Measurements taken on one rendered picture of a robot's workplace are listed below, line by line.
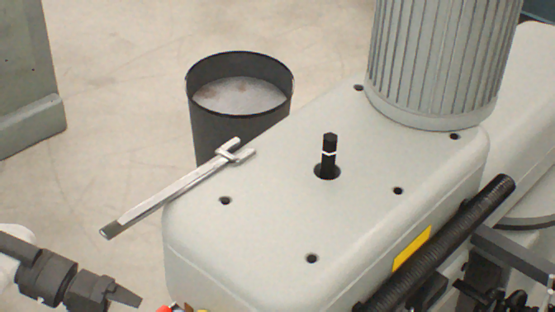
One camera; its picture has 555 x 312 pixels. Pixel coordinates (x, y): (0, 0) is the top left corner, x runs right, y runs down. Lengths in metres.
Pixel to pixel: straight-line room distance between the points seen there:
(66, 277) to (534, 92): 0.90
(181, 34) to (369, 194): 3.92
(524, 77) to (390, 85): 0.46
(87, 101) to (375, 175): 3.43
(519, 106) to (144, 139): 2.86
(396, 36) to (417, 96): 0.09
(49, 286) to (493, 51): 0.84
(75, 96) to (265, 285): 3.59
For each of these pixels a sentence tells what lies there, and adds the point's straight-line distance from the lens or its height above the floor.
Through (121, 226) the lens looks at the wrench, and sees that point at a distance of 1.00.
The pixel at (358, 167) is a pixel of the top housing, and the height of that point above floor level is 1.89.
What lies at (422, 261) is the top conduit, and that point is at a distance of 1.09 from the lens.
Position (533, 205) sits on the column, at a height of 1.56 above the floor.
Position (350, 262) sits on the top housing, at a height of 1.88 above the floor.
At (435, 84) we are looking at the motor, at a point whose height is 1.97.
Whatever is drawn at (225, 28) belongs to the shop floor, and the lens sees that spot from 4.96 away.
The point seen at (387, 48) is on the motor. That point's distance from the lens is 1.13.
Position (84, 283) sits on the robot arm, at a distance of 1.45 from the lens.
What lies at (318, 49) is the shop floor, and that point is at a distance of 4.78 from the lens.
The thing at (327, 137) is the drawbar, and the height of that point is 1.95.
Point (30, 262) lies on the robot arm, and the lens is 1.46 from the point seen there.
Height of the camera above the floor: 2.60
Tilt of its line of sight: 40 degrees down
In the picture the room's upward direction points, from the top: 2 degrees clockwise
